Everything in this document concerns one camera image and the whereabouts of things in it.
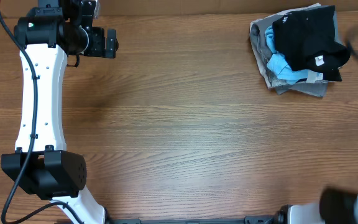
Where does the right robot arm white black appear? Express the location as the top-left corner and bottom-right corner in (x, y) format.
(272, 187), (358, 224)

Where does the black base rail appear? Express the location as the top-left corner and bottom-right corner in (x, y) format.
(106, 212), (288, 224)

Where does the light blue printed t-shirt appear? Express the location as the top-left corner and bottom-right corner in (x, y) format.
(264, 26), (309, 85)

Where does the beige folded garment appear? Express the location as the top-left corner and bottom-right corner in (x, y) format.
(249, 3), (328, 97)

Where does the grey folded garment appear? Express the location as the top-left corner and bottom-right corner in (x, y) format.
(249, 3), (350, 97)

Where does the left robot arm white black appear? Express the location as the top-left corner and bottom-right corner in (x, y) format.
(1, 0), (119, 223)

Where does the black t-shirt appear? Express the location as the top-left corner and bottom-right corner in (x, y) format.
(272, 6), (351, 82)

